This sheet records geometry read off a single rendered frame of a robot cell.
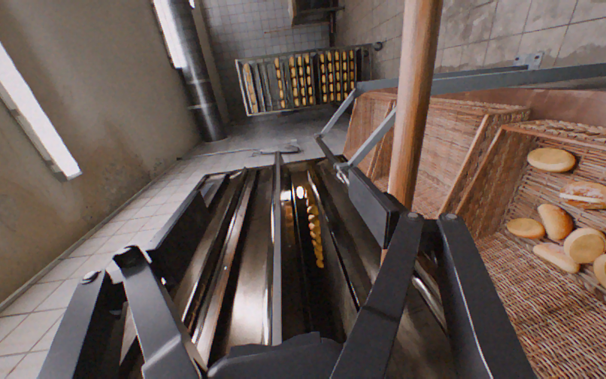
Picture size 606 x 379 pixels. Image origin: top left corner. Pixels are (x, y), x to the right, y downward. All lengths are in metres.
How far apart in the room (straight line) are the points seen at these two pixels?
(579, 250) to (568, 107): 0.37
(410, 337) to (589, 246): 0.49
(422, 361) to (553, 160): 0.62
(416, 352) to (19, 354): 1.21
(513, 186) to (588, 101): 0.27
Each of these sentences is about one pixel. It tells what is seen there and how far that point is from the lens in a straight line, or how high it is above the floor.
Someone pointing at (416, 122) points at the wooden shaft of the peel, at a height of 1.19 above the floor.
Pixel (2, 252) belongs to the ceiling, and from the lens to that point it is 1.54.
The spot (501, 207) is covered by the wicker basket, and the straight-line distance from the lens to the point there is 0.97.
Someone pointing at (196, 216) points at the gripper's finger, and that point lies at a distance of 0.18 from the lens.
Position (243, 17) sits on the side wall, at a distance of 5.38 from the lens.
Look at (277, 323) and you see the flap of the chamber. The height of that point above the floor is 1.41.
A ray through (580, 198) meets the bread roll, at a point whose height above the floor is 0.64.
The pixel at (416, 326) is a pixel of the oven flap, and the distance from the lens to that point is 0.76.
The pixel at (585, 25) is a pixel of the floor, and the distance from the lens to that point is 1.60.
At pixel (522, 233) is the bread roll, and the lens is 0.91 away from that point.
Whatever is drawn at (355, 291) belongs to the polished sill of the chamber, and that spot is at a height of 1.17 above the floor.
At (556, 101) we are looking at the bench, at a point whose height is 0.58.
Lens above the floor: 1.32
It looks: 2 degrees down
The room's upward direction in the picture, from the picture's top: 99 degrees counter-clockwise
